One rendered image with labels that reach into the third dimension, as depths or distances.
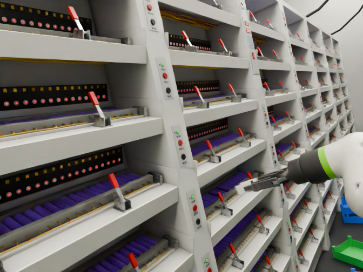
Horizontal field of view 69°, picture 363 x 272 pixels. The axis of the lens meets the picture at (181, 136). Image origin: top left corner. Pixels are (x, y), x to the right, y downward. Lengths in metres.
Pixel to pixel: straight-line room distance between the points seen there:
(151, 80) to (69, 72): 0.24
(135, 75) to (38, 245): 0.50
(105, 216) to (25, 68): 0.42
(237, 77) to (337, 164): 0.75
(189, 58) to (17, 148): 0.61
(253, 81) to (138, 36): 0.72
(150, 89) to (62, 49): 0.26
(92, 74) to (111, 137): 0.31
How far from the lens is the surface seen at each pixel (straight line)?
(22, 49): 0.59
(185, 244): 0.83
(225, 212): 1.02
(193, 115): 0.87
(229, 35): 1.43
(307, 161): 0.82
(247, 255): 1.18
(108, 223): 0.61
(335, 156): 0.79
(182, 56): 0.90
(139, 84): 0.80
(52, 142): 0.56
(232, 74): 1.40
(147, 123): 0.70
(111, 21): 0.89
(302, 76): 2.72
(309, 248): 2.01
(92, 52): 0.66
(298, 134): 2.04
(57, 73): 0.83
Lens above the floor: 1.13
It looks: 3 degrees down
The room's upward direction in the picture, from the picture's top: 13 degrees counter-clockwise
